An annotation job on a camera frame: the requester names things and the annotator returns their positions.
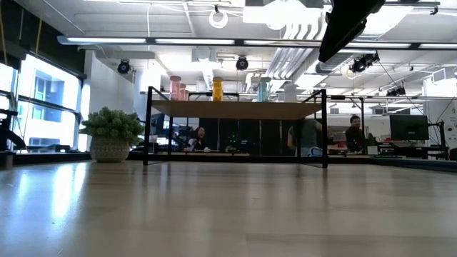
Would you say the black computer monitor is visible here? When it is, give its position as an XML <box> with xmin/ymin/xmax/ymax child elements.
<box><xmin>388</xmin><ymin>114</ymin><xmax>430</xmax><ymax>141</ymax></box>
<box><xmin>152</xmin><ymin>114</ymin><xmax>168</xmax><ymax>136</ymax></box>

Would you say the white ring lamp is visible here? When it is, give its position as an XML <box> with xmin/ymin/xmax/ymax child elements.
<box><xmin>209</xmin><ymin>9</ymin><xmax>229</xmax><ymax>29</ymax></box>

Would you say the black curved equipment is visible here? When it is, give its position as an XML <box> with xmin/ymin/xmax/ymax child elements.
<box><xmin>0</xmin><ymin>109</ymin><xmax>27</xmax><ymax>153</ymax></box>

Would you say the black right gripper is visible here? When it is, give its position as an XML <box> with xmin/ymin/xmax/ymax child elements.
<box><xmin>318</xmin><ymin>0</ymin><xmax>387</xmax><ymax>64</ymax></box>

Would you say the silver ventilation duct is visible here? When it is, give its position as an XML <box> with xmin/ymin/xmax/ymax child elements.
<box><xmin>316</xmin><ymin>5</ymin><xmax>417</xmax><ymax>74</ymax></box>

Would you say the black ceiling rail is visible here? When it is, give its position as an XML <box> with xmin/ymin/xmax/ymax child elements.
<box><xmin>383</xmin><ymin>0</ymin><xmax>441</xmax><ymax>16</ymax></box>

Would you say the green plant in white pot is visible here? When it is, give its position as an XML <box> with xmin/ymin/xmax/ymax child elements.
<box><xmin>79</xmin><ymin>106</ymin><xmax>146</xmax><ymax>163</ymax></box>

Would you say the amber medicine bottle white cap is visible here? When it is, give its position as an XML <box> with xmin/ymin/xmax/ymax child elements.
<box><xmin>211</xmin><ymin>76</ymin><xmax>225</xmax><ymax>102</ymax></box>

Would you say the person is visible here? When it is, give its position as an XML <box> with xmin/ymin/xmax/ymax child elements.
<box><xmin>184</xmin><ymin>125</ymin><xmax>211</xmax><ymax>153</ymax></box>
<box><xmin>344</xmin><ymin>114</ymin><xmax>368</xmax><ymax>154</ymax></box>
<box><xmin>287</xmin><ymin>118</ymin><xmax>324</xmax><ymax>158</ymax></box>

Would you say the wooden shelf black metal frame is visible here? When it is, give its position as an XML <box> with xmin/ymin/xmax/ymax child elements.
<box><xmin>142</xmin><ymin>85</ymin><xmax>328</xmax><ymax>169</ymax></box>

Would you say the black ceiling track spotlight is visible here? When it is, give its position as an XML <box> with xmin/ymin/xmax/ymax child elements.
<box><xmin>349</xmin><ymin>51</ymin><xmax>380</xmax><ymax>74</ymax></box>
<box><xmin>386</xmin><ymin>85</ymin><xmax>407</xmax><ymax>97</ymax></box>

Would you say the large window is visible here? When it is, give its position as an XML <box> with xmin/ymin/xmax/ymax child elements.
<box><xmin>0</xmin><ymin>53</ymin><xmax>83</xmax><ymax>153</ymax></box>

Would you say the yellow power cable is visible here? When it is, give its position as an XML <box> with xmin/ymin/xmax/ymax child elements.
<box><xmin>19</xmin><ymin>17</ymin><xmax>46</xmax><ymax>153</ymax></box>

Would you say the black equipment stand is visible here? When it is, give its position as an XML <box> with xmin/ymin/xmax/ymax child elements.
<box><xmin>428</xmin><ymin>120</ymin><xmax>451</xmax><ymax>161</ymax></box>

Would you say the small clear jar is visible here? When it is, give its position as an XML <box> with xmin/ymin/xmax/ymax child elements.
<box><xmin>256</xmin><ymin>76</ymin><xmax>271</xmax><ymax>103</ymax></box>

